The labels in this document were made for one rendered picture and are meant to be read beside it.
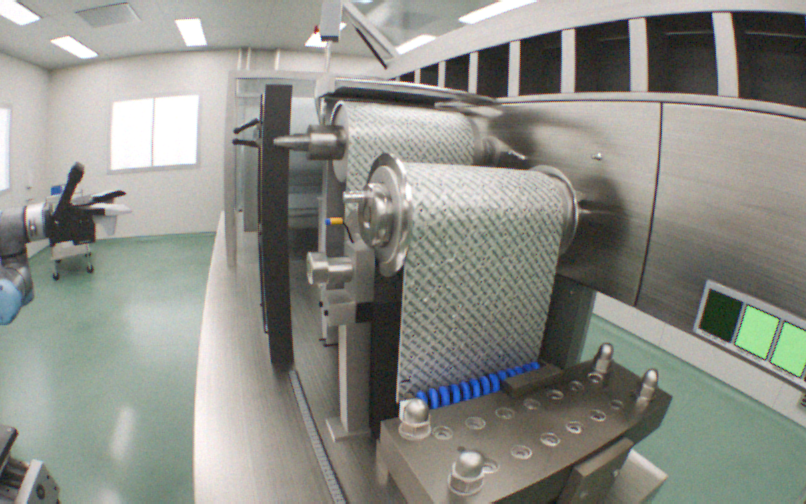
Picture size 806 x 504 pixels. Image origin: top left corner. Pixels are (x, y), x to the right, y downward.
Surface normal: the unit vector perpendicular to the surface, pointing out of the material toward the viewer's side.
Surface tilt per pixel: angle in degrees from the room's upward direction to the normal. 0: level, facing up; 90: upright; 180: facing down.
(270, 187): 90
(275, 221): 90
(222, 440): 0
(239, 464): 0
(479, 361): 90
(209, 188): 90
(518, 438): 0
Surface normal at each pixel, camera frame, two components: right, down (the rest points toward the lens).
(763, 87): -0.91, 0.06
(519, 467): 0.06, -0.96
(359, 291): 0.40, 0.26
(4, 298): 0.70, 0.23
